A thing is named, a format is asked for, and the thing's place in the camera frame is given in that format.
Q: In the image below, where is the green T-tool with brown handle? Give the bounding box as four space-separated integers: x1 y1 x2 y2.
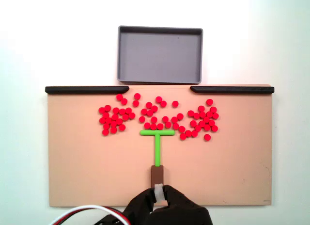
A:
139 129 175 188

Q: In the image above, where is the beige flat board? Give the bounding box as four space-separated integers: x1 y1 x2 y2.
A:
47 83 275 208

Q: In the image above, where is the grey rectangular tray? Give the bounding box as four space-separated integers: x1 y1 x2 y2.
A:
117 25 203 84

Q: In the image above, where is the red white black servo cable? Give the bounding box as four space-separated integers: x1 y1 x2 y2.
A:
48 205 129 225

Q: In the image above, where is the black rail strip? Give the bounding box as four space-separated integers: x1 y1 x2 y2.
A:
45 86 130 95
189 85 275 94

